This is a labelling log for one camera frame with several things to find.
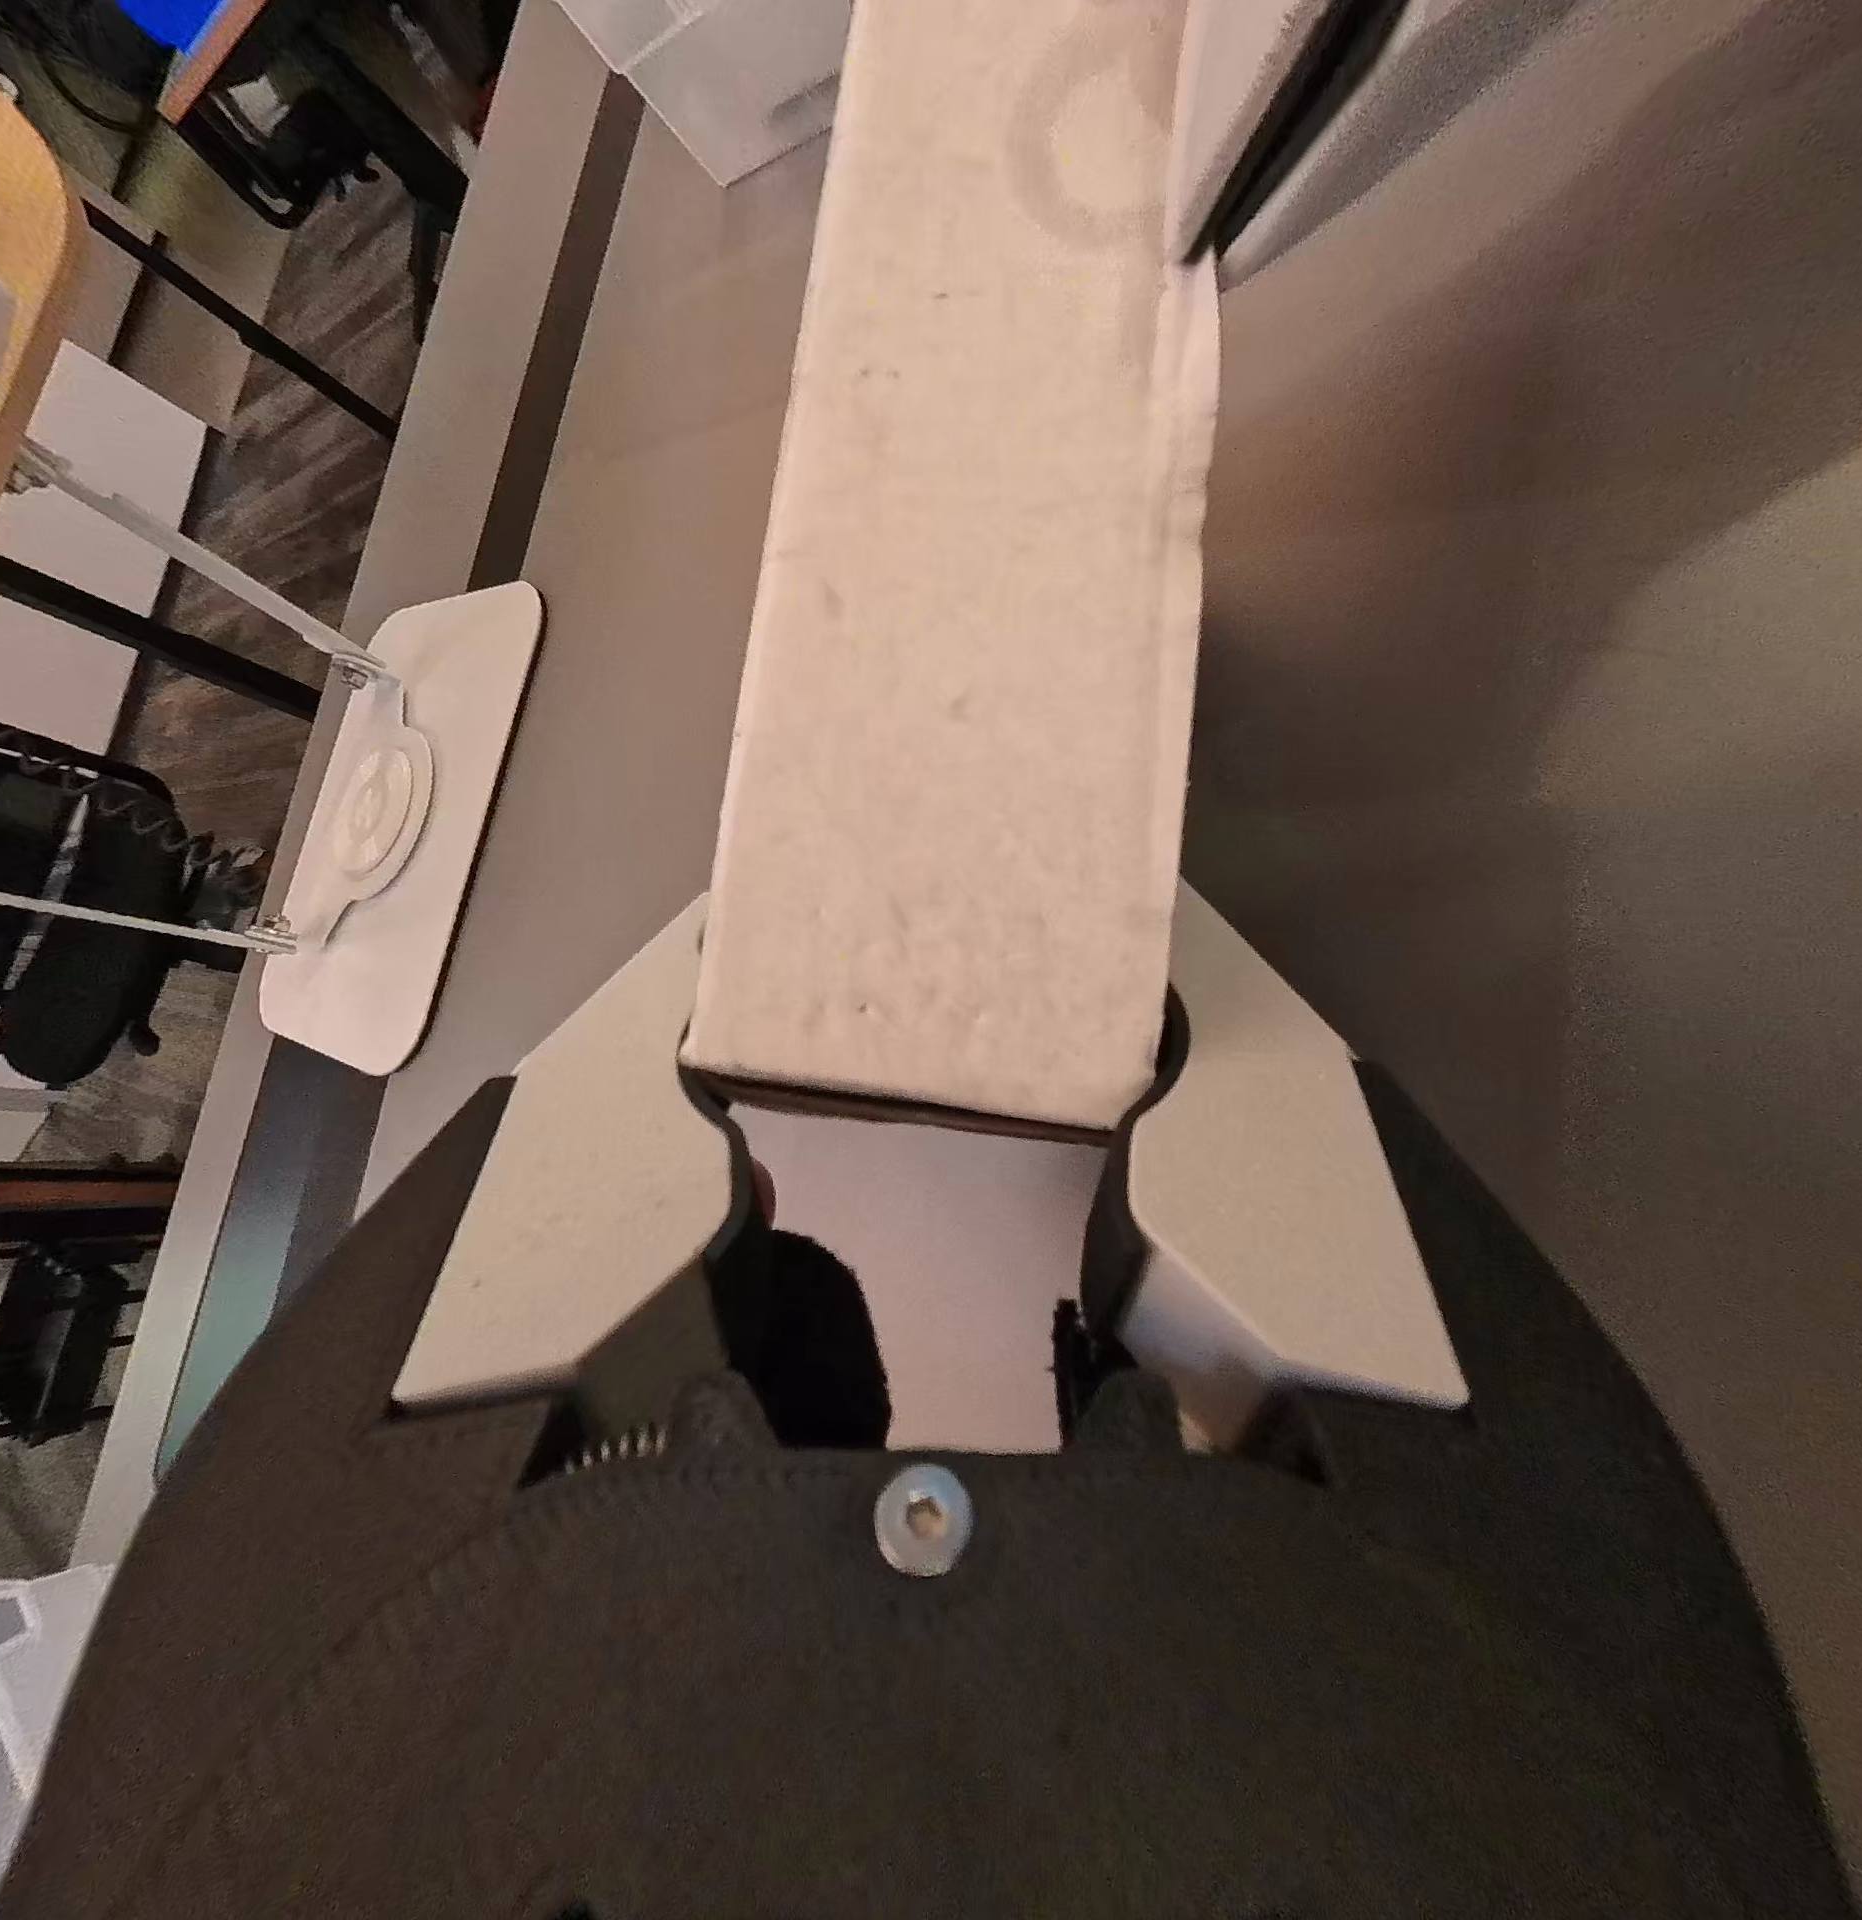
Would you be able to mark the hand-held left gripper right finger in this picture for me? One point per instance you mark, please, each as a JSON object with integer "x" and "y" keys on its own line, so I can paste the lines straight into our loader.
{"x": 1276, "y": 1198}

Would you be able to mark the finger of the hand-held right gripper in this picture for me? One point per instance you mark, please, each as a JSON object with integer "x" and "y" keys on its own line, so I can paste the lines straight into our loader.
{"x": 1246, "y": 91}

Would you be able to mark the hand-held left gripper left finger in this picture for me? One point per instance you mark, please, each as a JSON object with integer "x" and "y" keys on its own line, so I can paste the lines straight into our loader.
{"x": 572, "y": 1198}

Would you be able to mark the white cardboard box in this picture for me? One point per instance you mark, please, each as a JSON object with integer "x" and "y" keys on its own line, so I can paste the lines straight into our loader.
{"x": 947, "y": 600}

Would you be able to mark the person's left hand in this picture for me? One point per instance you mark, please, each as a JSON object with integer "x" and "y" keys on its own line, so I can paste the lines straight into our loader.
{"x": 767, "y": 1197}

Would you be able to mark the black office chair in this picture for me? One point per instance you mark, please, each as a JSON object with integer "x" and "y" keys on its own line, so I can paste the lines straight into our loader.
{"x": 76, "y": 989}

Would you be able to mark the white panel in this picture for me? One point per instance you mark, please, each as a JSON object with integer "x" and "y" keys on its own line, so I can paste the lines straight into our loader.
{"x": 107, "y": 450}

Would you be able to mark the blue monitor screen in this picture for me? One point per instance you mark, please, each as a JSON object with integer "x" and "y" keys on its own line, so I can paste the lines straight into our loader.
{"x": 167, "y": 18}

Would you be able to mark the round white mount disc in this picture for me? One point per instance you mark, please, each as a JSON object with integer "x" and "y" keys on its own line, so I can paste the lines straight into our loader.
{"x": 367, "y": 795}

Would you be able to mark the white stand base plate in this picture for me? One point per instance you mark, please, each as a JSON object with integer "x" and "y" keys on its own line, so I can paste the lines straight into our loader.
{"x": 453, "y": 675}

